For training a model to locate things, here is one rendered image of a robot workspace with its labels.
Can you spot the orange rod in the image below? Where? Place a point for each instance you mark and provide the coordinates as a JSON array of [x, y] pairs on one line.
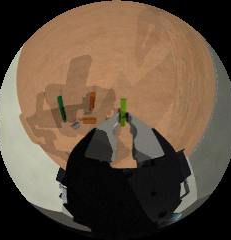
[[92, 100], [89, 120]]

